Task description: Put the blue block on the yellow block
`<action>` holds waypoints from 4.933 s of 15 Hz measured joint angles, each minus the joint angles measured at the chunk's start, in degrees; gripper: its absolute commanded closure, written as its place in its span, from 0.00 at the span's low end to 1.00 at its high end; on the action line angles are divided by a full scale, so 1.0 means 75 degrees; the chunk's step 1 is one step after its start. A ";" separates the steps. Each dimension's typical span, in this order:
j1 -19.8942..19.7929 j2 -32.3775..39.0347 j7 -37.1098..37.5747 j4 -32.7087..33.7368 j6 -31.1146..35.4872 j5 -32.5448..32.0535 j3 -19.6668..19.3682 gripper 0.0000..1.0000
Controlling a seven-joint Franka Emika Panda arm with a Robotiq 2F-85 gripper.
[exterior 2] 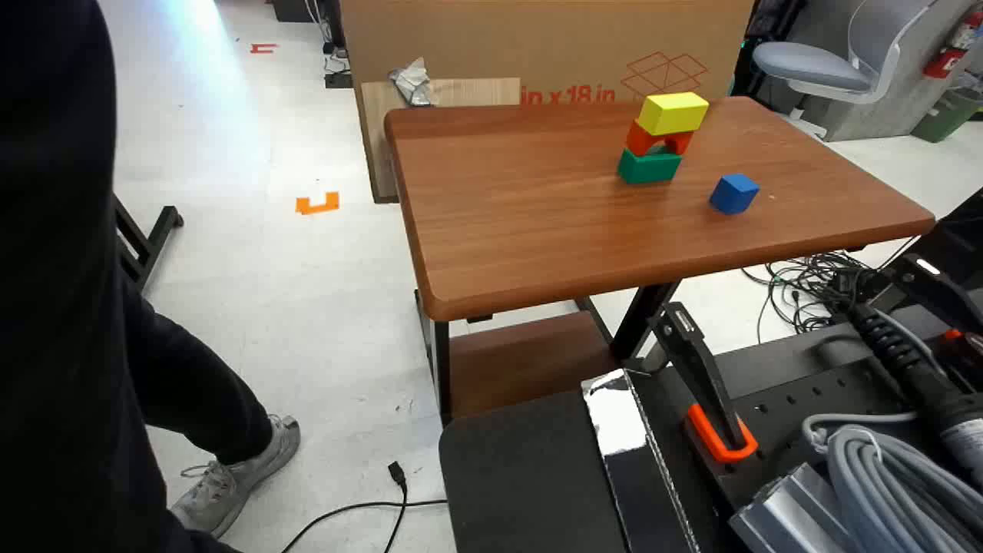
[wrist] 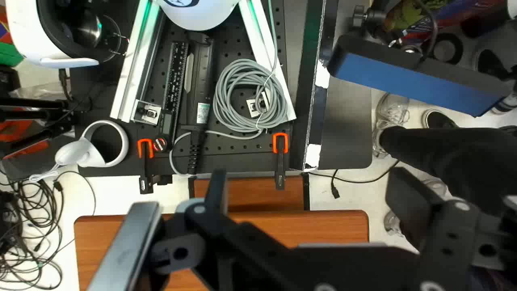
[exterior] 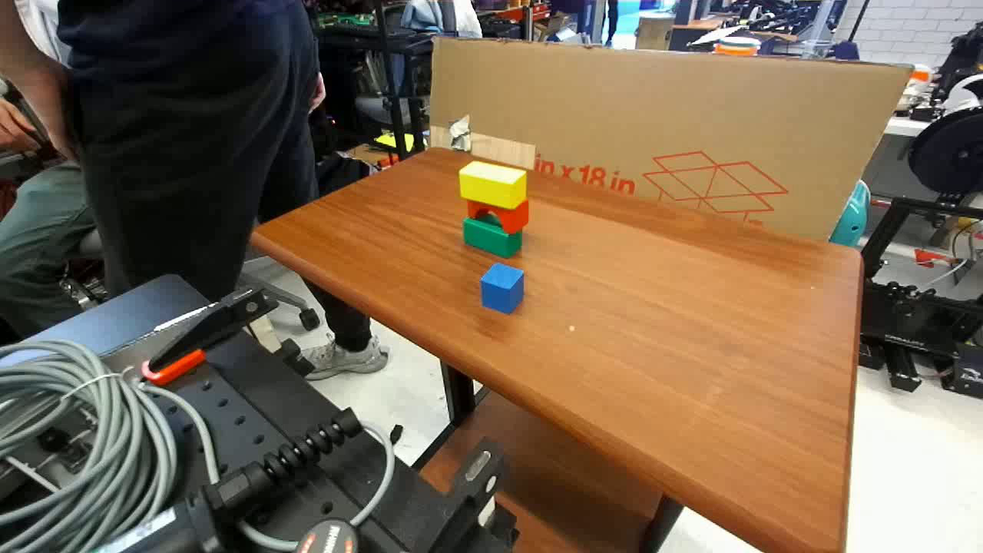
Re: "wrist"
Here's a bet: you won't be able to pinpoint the orange black clamp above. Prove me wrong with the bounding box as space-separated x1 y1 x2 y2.
136 137 159 194
272 131 290 191

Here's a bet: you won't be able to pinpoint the blue flat panel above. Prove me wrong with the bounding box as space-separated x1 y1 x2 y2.
327 35 513 116

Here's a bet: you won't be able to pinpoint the wooden lower shelf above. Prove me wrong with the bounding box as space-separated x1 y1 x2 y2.
188 176 309 212

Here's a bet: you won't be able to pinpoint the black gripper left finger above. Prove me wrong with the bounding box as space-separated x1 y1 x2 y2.
88 202 162 291

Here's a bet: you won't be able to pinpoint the right orange black clamp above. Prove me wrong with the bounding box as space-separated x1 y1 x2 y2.
272 131 290 191

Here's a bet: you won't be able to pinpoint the black power strip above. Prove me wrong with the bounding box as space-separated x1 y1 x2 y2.
161 42 190 139

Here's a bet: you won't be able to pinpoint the black perforated board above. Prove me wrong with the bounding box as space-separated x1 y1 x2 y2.
80 0 326 176

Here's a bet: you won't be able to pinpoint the coiled grey cable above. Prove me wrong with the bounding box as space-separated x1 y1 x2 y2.
212 56 288 136

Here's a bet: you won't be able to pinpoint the white headset device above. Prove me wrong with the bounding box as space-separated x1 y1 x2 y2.
6 0 104 69

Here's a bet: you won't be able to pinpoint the left orange black clamp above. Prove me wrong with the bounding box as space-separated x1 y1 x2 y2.
136 137 159 194

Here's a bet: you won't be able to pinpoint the person in dark clothes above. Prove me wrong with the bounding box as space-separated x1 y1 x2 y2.
379 126 517 215

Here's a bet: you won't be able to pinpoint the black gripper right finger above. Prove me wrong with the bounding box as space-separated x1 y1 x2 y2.
387 168 481 265

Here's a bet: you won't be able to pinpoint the white tape roll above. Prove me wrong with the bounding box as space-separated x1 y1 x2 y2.
80 120 130 168

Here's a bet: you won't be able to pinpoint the tangled black cables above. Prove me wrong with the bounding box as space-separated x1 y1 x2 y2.
0 171 99 291

